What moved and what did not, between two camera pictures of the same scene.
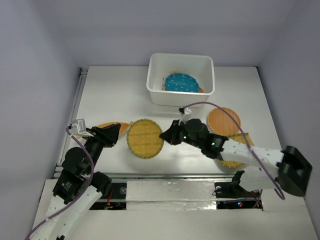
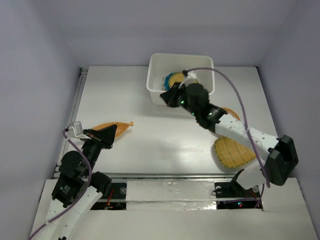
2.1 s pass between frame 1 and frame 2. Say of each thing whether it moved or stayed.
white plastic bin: stayed
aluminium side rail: stayed
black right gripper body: moved
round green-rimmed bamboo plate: moved
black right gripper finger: moved
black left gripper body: stayed
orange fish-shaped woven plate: stayed
